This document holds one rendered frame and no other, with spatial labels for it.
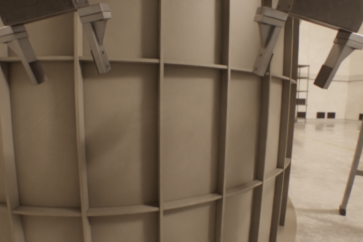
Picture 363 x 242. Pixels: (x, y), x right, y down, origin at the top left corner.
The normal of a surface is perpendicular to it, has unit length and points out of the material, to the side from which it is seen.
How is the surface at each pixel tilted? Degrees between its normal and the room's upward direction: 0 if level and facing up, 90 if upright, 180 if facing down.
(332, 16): 113
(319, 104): 90
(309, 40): 90
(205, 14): 90
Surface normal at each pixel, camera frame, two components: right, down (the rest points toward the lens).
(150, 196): 0.26, 0.11
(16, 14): -0.07, 0.49
